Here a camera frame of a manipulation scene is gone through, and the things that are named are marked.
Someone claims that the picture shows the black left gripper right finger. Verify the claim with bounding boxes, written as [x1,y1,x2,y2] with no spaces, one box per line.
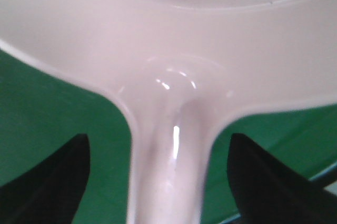
[227,134,336,223]

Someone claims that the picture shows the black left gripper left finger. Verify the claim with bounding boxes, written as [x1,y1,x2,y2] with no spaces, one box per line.
[1,134,90,223]

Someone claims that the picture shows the pink plastic dustpan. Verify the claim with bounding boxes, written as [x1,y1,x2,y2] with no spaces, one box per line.
[1,0,336,223]

